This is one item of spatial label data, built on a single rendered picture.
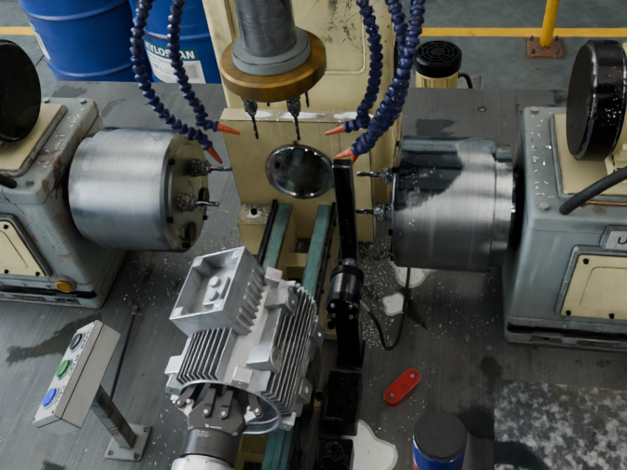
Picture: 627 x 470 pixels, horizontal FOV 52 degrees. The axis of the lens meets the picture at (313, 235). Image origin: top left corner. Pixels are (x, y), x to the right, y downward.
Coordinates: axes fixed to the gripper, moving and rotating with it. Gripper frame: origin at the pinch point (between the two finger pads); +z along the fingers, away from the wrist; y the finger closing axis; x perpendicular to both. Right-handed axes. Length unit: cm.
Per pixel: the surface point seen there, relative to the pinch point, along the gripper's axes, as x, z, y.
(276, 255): 22.8, 27.8, 3.1
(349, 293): 8.4, 12.2, -14.9
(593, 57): -20, 38, -50
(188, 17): 63, 161, 70
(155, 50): 80, 162, 90
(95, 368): 4.3, -7.1, 22.9
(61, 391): 1.7, -12.1, 25.7
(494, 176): -0.8, 31.3, -37.9
